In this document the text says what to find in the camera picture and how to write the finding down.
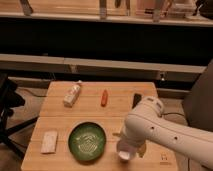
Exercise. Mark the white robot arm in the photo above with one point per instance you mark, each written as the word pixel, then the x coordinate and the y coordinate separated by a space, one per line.
pixel 145 122

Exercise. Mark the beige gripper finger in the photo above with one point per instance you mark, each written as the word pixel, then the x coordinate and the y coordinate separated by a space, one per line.
pixel 142 150

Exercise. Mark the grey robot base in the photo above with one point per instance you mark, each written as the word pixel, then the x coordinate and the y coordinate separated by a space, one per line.
pixel 198 104

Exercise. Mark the white milk carton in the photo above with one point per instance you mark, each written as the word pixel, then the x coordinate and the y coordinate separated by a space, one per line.
pixel 72 94

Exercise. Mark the black office chair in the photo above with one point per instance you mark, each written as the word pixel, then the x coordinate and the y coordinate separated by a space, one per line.
pixel 8 100

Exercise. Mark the white sponge block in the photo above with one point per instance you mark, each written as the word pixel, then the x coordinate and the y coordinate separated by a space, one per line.
pixel 49 142

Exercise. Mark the green plate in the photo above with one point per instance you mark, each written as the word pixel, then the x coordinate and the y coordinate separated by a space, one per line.
pixel 87 141

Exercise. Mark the black rectangular block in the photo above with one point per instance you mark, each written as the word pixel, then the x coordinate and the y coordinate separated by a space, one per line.
pixel 136 99

